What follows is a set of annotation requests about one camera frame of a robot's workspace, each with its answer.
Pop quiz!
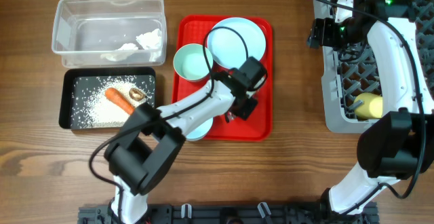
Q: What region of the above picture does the light blue bowl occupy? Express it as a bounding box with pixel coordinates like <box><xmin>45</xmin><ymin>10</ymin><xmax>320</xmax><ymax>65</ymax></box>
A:
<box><xmin>186</xmin><ymin>118</ymin><xmax>214</xmax><ymax>141</ymax></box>

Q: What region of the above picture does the white paper napkin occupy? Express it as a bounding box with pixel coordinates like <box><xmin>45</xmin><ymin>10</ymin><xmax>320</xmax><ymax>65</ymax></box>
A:
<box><xmin>100</xmin><ymin>29</ymin><xmax>162</xmax><ymax>62</ymax></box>

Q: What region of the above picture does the red candy wrapper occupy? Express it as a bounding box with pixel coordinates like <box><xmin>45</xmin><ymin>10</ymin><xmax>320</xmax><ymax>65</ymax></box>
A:
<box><xmin>224</xmin><ymin>112</ymin><xmax>236</xmax><ymax>123</ymax></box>

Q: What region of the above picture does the light blue plate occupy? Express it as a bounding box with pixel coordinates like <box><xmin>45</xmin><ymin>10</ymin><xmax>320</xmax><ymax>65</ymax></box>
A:
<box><xmin>207</xmin><ymin>17</ymin><xmax>267</xmax><ymax>69</ymax></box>

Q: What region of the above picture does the orange carrot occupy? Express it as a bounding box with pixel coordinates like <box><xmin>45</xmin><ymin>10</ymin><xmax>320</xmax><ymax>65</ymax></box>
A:
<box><xmin>104</xmin><ymin>88</ymin><xmax>135</xmax><ymax>115</ymax></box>

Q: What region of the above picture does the clear plastic bin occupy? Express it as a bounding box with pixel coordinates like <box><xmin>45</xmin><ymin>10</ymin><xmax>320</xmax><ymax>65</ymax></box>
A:
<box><xmin>52</xmin><ymin>0</ymin><xmax>167</xmax><ymax>69</ymax></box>

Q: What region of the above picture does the brown food scrap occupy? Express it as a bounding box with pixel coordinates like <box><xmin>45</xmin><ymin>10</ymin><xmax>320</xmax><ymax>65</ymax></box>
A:
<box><xmin>129</xmin><ymin>88</ymin><xmax>146</xmax><ymax>101</ymax></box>

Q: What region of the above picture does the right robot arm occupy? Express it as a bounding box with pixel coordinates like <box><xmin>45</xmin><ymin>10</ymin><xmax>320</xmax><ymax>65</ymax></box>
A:
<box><xmin>307</xmin><ymin>0</ymin><xmax>433</xmax><ymax>218</ymax></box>

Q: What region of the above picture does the grey dishwasher rack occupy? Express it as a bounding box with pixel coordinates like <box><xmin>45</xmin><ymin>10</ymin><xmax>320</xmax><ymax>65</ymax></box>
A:
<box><xmin>321</xmin><ymin>18</ymin><xmax>433</xmax><ymax>134</ymax></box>

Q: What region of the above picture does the yellow plastic cup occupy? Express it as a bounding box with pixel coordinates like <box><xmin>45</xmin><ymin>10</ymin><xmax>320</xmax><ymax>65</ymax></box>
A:
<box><xmin>354</xmin><ymin>93</ymin><xmax>383</xmax><ymax>119</ymax></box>

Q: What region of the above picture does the green bowl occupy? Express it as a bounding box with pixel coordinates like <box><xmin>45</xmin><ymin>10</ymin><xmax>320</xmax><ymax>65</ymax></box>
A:
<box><xmin>173</xmin><ymin>43</ymin><xmax>214</xmax><ymax>81</ymax></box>

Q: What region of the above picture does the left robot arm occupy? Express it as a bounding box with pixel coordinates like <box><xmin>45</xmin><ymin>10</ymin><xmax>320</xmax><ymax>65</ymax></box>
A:
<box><xmin>104</xmin><ymin>69</ymin><xmax>267</xmax><ymax>223</ymax></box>

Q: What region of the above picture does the red plastic tray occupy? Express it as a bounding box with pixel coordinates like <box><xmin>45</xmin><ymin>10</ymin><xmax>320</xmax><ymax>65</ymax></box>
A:
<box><xmin>177</xmin><ymin>15</ymin><xmax>273</xmax><ymax>141</ymax></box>

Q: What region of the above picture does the white rice pile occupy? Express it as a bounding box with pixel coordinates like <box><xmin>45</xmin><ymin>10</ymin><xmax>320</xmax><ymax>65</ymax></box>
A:
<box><xmin>68</xmin><ymin>75</ymin><xmax>156</xmax><ymax>130</ymax></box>

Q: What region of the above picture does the black waste tray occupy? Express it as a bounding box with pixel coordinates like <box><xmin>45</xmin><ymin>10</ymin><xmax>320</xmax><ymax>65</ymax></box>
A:
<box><xmin>59</xmin><ymin>67</ymin><xmax>156</xmax><ymax>130</ymax></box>

